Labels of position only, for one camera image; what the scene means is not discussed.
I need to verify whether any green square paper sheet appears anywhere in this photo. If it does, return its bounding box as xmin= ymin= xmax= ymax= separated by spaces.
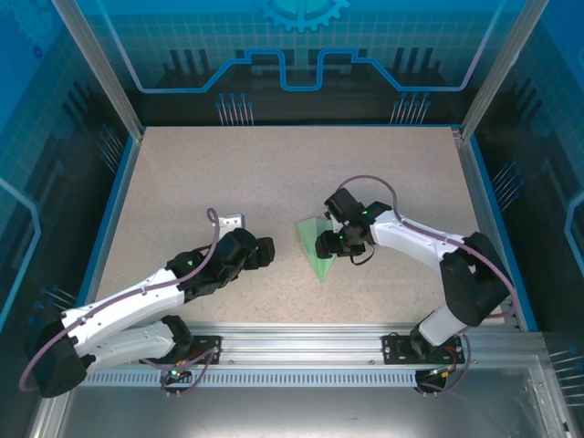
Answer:
xmin=295 ymin=217 xmax=339 ymax=285

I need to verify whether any sheet metal tray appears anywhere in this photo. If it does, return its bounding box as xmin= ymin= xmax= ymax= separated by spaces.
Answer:
xmin=25 ymin=354 xmax=580 ymax=438

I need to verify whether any left LED connector board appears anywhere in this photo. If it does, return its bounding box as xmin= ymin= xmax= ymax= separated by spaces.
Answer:
xmin=166 ymin=359 xmax=193 ymax=382

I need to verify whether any led connector board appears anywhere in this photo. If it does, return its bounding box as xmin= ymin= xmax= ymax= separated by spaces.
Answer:
xmin=426 ymin=362 xmax=457 ymax=380
xmin=166 ymin=359 xmax=193 ymax=382

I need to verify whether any right LED connector board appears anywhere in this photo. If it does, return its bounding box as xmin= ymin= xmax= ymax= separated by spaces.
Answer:
xmin=426 ymin=362 xmax=457 ymax=380

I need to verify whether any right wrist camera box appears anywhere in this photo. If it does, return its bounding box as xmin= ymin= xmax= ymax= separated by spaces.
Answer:
xmin=322 ymin=207 xmax=342 ymax=235

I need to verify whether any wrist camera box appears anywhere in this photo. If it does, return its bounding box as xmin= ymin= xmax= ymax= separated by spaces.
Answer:
xmin=322 ymin=207 xmax=342 ymax=235
xmin=213 ymin=211 xmax=247 ymax=242

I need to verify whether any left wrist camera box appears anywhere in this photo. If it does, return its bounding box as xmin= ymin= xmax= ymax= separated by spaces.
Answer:
xmin=213 ymin=211 xmax=247 ymax=242

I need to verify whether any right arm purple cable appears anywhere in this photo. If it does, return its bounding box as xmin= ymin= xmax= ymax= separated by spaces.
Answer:
xmin=336 ymin=174 xmax=517 ymax=396

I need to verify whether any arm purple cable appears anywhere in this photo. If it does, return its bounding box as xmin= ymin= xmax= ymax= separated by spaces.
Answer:
xmin=336 ymin=174 xmax=517 ymax=396
xmin=18 ymin=207 xmax=222 ymax=398

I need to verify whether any aluminium mounting rail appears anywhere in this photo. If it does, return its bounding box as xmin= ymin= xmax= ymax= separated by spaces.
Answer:
xmin=61 ymin=320 xmax=548 ymax=362

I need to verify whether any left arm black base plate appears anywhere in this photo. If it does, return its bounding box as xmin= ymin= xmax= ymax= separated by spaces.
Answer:
xmin=172 ymin=335 xmax=224 ymax=366

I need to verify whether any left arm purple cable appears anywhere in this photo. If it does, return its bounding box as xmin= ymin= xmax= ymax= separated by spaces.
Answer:
xmin=18 ymin=207 xmax=222 ymax=398

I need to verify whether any slotted grey cable duct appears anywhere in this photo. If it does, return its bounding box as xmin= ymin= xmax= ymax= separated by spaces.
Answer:
xmin=84 ymin=370 xmax=423 ymax=388

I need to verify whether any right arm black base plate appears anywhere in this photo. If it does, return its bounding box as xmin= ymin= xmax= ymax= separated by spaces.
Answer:
xmin=381 ymin=332 xmax=466 ymax=366

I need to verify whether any aluminium side rail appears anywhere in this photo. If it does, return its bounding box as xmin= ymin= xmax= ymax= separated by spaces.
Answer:
xmin=449 ymin=127 xmax=524 ymax=330

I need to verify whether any right aluminium frame post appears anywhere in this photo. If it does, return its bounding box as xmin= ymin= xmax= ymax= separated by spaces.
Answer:
xmin=458 ymin=0 xmax=552 ymax=141

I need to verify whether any aluminium frame post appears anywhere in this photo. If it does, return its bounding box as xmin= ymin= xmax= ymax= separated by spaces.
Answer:
xmin=49 ymin=0 xmax=147 ymax=141
xmin=458 ymin=0 xmax=552 ymax=141

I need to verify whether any left aluminium frame post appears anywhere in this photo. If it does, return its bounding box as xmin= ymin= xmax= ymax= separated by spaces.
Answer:
xmin=49 ymin=0 xmax=147 ymax=141

